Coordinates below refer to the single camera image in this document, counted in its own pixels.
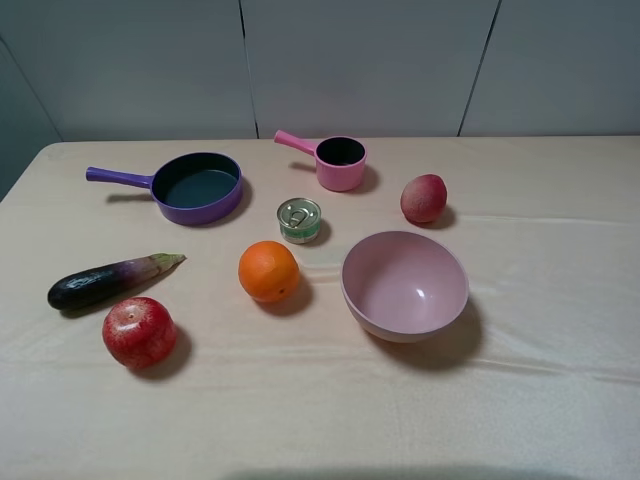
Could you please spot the orange fruit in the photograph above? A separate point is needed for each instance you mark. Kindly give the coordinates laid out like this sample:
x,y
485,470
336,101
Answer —
x,y
268,272

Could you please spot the small tin can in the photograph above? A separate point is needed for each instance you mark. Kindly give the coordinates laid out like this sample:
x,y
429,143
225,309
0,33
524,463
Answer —
x,y
299,220

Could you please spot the pink saucepan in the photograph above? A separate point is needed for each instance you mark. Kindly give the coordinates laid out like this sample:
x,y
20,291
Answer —
x,y
339,161

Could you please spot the pink bowl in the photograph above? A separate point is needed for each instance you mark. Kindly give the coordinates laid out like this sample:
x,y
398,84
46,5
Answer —
x,y
403,287

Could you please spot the red peach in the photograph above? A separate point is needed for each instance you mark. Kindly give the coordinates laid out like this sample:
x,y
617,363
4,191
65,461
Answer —
x,y
424,198

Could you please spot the purple frying pan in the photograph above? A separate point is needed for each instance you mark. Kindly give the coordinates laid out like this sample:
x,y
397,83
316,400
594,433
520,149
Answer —
x,y
191,190

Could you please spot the red apple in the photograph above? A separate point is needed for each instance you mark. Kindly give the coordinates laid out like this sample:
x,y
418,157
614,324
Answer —
x,y
139,332

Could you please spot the dark purple eggplant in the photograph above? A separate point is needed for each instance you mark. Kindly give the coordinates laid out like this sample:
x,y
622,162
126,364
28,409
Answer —
x,y
95,285

